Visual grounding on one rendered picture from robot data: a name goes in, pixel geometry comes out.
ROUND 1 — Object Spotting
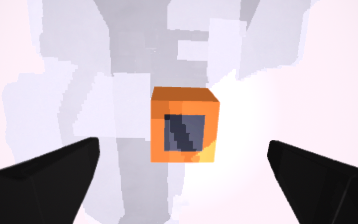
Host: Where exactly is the orange block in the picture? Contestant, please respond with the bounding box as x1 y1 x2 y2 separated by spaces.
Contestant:
150 86 220 163

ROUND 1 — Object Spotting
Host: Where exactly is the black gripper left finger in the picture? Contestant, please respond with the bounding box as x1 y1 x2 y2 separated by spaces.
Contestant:
0 136 100 224

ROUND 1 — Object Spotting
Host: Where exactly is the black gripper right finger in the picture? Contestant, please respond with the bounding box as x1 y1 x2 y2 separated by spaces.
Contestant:
267 140 358 224

